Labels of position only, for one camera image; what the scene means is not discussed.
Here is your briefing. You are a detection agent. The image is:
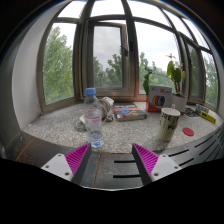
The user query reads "small blue-green box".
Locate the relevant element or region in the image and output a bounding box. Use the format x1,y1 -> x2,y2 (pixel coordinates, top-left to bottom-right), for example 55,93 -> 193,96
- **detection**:
194,103 -> 210,116

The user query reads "yellow glue box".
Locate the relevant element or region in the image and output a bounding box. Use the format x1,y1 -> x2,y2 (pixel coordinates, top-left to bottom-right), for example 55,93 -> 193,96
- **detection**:
199,110 -> 218,125

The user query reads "clear blue-capped water bottle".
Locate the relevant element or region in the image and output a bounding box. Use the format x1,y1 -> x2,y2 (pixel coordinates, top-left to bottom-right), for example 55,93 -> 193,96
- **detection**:
82,87 -> 105,149

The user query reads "grey framed window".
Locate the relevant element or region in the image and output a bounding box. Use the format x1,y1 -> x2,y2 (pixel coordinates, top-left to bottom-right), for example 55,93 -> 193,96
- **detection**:
35,0 -> 221,115

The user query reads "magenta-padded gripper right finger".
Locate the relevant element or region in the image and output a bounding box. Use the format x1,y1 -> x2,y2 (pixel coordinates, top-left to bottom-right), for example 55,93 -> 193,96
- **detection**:
131,143 -> 183,186

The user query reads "dark book with colourful cover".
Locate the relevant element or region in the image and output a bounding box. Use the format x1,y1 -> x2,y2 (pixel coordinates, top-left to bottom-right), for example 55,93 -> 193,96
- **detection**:
112,102 -> 148,123

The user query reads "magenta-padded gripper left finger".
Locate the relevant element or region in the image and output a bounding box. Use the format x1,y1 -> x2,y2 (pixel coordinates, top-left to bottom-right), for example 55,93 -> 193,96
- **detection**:
40,143 -> 92,186

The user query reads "white mug with black lettering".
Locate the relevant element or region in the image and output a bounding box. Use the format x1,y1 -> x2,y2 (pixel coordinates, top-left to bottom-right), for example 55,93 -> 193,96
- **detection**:
156,107 -> 182,143

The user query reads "flat round red coaster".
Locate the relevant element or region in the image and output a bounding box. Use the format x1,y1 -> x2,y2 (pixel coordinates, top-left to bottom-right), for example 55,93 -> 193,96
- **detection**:
182,127 -> 195,137

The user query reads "potted plant with red flowers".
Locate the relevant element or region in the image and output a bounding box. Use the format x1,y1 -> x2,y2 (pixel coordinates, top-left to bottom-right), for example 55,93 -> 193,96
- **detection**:
143,53 -> 189,115

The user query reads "red and white filament box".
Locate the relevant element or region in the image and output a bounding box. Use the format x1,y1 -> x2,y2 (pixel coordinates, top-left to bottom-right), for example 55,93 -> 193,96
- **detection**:
145,84 -> 173,113

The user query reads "black lattice trivet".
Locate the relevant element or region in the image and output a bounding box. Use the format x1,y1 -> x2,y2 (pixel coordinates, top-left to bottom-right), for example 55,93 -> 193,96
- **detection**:
184,106 -> 200,118

